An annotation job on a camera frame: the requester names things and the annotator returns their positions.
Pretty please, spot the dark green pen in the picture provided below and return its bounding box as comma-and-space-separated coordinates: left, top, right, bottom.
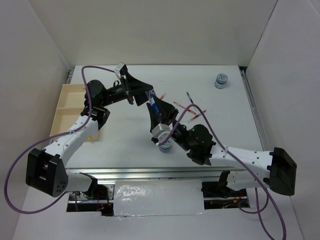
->
186, 92, 194, 104

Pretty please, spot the aluminium front rail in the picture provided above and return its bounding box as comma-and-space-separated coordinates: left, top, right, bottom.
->
68, 166, 242, 181

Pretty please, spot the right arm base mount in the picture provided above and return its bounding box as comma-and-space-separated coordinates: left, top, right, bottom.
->
201, 170, 250, 210

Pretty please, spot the red clear pen right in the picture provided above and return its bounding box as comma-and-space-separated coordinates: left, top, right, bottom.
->
187, 109, 207, 123

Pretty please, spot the blue cap glue bottle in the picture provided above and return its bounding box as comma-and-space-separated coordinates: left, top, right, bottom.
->
145, 90, 161, 115

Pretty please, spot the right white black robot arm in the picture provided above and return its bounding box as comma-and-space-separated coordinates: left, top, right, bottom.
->
146, 98, 297, 196

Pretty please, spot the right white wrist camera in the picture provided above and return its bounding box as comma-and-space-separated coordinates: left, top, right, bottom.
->
151, 123, 172, 146

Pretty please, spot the white foil cover sheet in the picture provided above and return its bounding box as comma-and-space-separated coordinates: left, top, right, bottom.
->
113, 179, 205, 217

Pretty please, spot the cream compartment organizer tray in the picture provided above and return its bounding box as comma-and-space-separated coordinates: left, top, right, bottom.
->
50, 84, 86, 136

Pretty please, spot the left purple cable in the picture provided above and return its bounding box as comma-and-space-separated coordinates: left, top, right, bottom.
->
4, 65, 118, 215

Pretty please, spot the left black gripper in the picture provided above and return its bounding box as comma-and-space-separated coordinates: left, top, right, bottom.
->
100, 70, 153, 108

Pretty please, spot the red pen with clip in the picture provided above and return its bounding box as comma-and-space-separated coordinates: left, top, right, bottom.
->
173, 101, 197, 115

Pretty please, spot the purple cable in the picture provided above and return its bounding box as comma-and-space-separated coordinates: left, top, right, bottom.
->
159, 104, 287, 240
4, 65, 118, 215

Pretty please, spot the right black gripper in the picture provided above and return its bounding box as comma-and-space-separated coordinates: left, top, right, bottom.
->
146, 95, 192, 151

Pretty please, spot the blue white tape roll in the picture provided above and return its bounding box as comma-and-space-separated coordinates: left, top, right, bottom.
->
214, 73, 228, 89
158, 139, 172, 153

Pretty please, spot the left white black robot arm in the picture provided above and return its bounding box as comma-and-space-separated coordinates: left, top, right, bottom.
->
25, 63, 154, 200

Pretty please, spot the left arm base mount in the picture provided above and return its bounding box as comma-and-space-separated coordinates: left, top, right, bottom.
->
66, 184, 115, 217

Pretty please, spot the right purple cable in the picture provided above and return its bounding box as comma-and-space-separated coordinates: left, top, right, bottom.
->
159, 104, 287, 240

